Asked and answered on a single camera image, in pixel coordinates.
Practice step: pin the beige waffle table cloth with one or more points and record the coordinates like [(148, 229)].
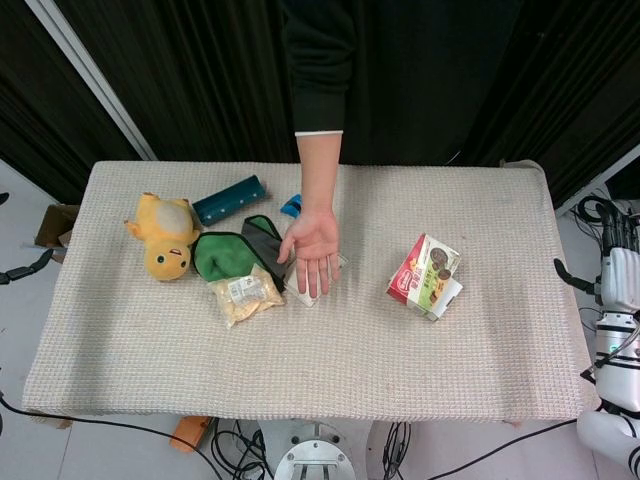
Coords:
[(310, 360)]

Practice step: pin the person's bare forearm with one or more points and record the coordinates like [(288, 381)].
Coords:
[(319, 170)]

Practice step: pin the red green snack box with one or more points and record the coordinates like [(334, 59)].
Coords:
[(425, 277)]

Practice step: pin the teal cylindrical case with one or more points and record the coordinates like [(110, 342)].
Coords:
[(227, 200)]

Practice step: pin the person's black sweater torso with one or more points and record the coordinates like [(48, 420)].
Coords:
[(400, 75)]

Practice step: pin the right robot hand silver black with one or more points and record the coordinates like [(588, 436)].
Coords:
[(620, 280)]

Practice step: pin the small blue packet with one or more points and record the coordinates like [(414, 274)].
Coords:
[(291, 205)]

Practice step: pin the grey cloth green trim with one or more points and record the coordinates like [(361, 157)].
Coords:
[(262, 245)]

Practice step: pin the clear bag yellow snacks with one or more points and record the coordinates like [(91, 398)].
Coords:
[(247, 297)]

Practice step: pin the brown cardboard box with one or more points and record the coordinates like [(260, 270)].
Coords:
[(52, 227)]

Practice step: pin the orange object under table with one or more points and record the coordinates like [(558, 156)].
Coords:
[(190, 434)]

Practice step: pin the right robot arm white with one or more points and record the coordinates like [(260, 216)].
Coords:
[(617, 380)]

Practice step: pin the black curtain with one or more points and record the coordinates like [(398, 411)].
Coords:
[(200, 75)]

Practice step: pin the yellow plush toy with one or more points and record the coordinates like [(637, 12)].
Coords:
[(165, 235)]

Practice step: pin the person's bare hand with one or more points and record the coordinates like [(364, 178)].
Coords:
[(315, 240)]

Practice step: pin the white clear plastic box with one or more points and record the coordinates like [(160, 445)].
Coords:
[(300, 295)]

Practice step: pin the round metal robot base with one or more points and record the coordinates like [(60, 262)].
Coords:
[(317, 457)]

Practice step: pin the white frame bar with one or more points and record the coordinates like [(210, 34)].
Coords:
[(597, 182), (95, 80)]

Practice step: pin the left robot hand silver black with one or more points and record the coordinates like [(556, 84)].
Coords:
[(27, 269)]

